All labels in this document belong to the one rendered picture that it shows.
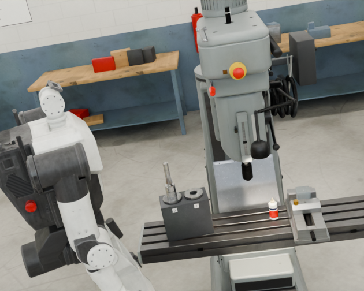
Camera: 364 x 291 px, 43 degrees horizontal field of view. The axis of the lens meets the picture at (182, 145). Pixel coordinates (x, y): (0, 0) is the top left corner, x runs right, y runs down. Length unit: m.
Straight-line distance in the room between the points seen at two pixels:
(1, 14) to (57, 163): 5.43
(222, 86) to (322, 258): 2.00
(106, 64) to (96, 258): 4.54
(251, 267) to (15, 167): 1.19
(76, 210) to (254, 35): 0.85
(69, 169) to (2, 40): 5.50
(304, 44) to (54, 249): 1.34
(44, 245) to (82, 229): 0.27
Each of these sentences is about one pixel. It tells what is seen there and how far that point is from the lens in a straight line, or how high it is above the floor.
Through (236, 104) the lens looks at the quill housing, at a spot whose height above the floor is 1.58.
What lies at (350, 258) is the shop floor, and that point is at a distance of 3.53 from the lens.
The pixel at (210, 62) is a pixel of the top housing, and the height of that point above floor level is 1.80.
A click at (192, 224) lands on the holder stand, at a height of 1.02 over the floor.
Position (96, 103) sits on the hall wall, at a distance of 6.55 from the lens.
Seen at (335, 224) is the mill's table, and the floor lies 0.95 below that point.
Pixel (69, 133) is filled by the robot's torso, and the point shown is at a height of 1.77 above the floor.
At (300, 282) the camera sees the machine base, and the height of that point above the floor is 0.20.
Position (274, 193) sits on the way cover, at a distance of 2.48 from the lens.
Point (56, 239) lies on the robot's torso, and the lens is 1.56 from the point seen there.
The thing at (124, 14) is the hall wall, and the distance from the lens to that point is 6.18.
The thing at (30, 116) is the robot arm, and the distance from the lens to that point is 1.66.
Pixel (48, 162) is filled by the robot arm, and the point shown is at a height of 1.76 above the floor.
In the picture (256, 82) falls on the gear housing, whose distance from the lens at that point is 1.81.
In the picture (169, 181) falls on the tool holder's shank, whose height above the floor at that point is 1.24.
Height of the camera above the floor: 2.23
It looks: 24 degrees down
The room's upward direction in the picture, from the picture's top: 10 degrees counter-clockwise
